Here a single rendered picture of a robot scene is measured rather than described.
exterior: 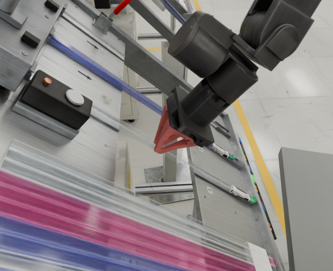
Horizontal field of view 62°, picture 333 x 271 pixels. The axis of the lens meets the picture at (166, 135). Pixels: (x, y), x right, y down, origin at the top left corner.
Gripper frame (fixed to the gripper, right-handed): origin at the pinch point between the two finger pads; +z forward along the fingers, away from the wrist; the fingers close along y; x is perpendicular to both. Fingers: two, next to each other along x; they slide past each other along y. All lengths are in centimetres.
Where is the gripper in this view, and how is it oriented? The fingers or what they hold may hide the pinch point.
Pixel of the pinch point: (159, 145)
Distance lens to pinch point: 48.8
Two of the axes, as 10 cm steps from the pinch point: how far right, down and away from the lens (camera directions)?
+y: 0.9, 6.9, -7.2
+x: 7.7, 4.0, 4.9
